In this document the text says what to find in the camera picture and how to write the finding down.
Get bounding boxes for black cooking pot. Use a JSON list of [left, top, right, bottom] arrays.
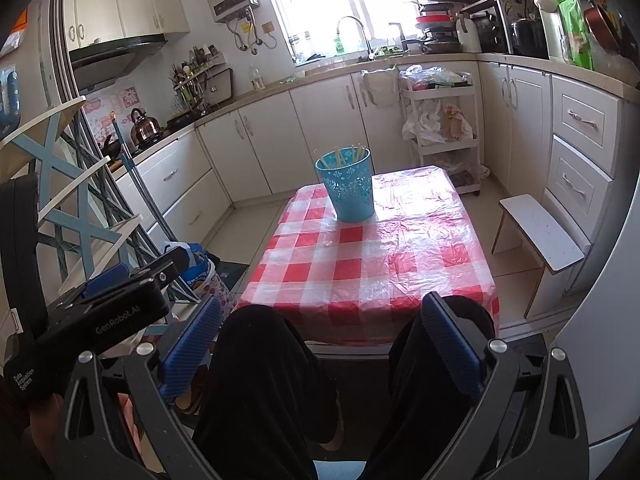
[[509, 19, 548, 58]]

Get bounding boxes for white wall cabinets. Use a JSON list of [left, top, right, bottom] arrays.
[[65, 0, 191, 52]]

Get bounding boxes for pink patterned wall sticker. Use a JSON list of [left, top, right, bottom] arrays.
[[82, 87, 141, 146]]

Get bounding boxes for white cutting board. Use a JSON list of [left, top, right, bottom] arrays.
[[456, 17, 482, 53]]

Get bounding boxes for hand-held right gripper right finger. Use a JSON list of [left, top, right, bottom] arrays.
[[421, 291, 591, 480]]

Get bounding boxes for black wok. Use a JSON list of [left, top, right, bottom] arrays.
[[166, 110, 203, 130]]

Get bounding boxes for white base cabinets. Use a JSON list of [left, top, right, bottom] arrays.
[[112, 57, 640, 301]]

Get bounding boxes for red frying pan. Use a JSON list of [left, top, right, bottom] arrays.
[[582, 0, 623, 53]]

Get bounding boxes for white rolling cart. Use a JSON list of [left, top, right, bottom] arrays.
[[399, 72, 483, 197]]

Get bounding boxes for floral print bag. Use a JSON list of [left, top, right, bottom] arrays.
[[187, 257, 238, 318]]

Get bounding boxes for black range hood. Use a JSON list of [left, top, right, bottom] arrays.
[[69, 33, 168, 92]]

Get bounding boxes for steel kettle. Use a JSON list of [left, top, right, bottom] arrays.
[[130, 108, 165, 148]]

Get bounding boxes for black plastic box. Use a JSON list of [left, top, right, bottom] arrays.
[[217, 260, 251, 296]]

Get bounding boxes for red checked plastic tablecloth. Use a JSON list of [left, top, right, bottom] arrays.
[[235, 165, 501, 346]]

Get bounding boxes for white hanging plastic bag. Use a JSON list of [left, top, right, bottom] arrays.
[[360, 64, 398, 107]]

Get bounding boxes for blue white folding shelf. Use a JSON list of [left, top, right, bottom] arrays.
[[0, 95, 201, 301]]

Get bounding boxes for chrome faucet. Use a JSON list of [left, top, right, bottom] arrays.
[[336, 16, 373, 58]]

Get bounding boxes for person's right leg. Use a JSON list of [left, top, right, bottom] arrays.
[[360, 295, 496, 480]]

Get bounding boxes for black countertop appliance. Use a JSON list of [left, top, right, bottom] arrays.
[[470, 12, 508, 53]]

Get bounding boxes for light blue seat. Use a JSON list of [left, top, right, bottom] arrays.
[[312, 459, 371, 480]]

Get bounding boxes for person's leg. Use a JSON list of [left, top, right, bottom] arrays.
[[360, 295, 496, 480], [192, 304, 336, 480]]

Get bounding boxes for white wooden stool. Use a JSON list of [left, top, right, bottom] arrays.
[[491, 194, 586, 318]]

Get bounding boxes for black rimmed tray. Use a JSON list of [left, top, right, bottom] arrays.
[[207, 67, 234, 106]]

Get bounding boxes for kitchen window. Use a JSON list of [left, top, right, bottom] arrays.
[[257, 0, 426, 58]]

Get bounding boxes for bunch of wooden chopsticks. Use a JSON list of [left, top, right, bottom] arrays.
[[312, 144, 365, 171]]

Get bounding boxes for person's left hand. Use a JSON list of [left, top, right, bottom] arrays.
[[27, 392, 67, 466]]

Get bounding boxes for person's left leg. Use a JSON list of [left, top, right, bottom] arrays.
[[192, 304, 336, 480]]

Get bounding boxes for white electric kettle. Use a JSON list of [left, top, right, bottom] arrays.
[[534, 0, 568, 61]]

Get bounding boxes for blue white plastic bag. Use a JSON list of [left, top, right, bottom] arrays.
[[162, 241, 208, 286]]

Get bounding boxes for stacked pots and bowls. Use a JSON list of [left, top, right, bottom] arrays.
[[415, 2, 463, 55]]

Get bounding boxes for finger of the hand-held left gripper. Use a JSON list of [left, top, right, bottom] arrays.
[[125, 247, 192, 288], [47, 264, 133, 311]]

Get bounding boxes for clear plastic bag with food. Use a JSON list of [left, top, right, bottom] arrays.
[[402, 64, 473, 90]]

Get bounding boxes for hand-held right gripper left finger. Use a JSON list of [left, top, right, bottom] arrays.
[[59, 294, 225, 480]]

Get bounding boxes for blue perforated bucket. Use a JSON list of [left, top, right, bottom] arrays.
[[314, 146, 375, 222]]

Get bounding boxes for green packet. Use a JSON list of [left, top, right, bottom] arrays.
[[553, 0, 594, 71]]

